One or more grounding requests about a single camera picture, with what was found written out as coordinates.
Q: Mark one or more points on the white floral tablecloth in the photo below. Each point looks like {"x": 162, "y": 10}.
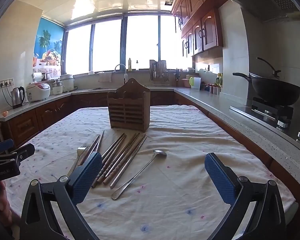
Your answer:
{"x": 175, "y": 195}

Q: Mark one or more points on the tall white cooker pot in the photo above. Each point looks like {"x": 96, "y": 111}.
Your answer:
{"x": 67, "y": 82}

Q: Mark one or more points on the metal fork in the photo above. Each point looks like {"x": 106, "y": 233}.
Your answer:
{"x": 81, "y": 152}

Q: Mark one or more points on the pink plastic basin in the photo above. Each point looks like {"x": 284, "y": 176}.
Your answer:
{"x": 185, "y": 83}

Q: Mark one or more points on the paper towel roll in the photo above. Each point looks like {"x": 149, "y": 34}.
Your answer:
{"x": 37, "y": 77}

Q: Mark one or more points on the wall power socket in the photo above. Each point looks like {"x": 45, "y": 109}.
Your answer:
{"x": 6, "y": 82}

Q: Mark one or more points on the wooden base cabinets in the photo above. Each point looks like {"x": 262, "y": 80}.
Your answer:
{"x": 22, "y": 125}

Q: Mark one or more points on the black wok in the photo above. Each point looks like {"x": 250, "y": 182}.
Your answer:
{"x": 275, "y": 92}

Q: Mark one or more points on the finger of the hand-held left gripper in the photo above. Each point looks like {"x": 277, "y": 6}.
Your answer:
{"x": 3, "y": 145}
{"x": 23, "y": 152}

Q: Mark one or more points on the large kitchen window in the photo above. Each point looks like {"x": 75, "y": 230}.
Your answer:
{"x": 140, "y": 42}

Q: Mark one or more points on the dish rack with cutting board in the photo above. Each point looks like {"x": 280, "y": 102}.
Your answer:
{"x": 158, "y": 70}

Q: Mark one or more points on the person's left hand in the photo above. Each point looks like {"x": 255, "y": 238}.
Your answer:
{"x": 3, "y": 200}

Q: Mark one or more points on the wooden utensil holder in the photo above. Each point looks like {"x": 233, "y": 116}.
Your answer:
{"x": 128, "y": 110}

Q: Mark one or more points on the dark brown chopstick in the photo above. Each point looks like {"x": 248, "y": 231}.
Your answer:
{"x": 98, "y": 142}
{"x": 92, "y": 146}

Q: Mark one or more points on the long metal spoon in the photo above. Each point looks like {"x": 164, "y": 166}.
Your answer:
{"x": 140, "y": 171}

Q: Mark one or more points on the curved sink faucet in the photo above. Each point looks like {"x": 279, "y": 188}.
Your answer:
{"x": 125, "y": 75}

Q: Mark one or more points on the wooden wall cabinets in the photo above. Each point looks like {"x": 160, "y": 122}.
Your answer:
{"x": 202, "y": 27}

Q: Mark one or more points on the small white appliance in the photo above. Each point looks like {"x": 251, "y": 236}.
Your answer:
{"x": 57, "y": 88}

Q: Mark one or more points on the grey stone countertop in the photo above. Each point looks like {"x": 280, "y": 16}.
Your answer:
{"x": 240, "y": 115}

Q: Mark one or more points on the steel electric kettle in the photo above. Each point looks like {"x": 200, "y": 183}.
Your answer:
{"x": 17, "y": 97}

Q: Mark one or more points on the yellow cooking oil bottle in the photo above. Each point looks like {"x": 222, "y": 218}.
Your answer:
{"x": 219, "y": 79}

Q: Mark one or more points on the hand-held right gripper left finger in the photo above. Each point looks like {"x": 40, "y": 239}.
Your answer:
{"x": 88, "y": 177}

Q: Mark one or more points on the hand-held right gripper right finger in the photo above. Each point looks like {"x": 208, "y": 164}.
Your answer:
{"x": 220, "y": 177}

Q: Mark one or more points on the white pitcher green lid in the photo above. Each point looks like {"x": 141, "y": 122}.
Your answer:
{"x": 195, "y": 83}

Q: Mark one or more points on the row of seasoning jars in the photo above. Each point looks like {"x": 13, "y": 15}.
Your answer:
{"x": 215, "y": 90}

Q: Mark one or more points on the white dishcloth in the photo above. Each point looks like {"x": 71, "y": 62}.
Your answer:
{"x": 105, "y": 77}

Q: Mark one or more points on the tropical fruit wall poster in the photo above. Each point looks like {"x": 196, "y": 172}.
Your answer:
{"x": 48, "y": 45}

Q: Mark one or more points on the white rice cooker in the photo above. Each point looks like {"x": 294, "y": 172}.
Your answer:
{"x": 38, "y": 92}

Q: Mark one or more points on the black gas stove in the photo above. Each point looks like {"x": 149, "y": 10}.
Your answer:
{"x": 267, "y": 110}

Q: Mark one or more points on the yellow dish soap bottle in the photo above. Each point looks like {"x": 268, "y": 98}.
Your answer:
{"x": 129, "y": 65}

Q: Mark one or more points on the knife block with scissors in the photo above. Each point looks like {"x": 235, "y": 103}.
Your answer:
{"x": 177, "y": 76}

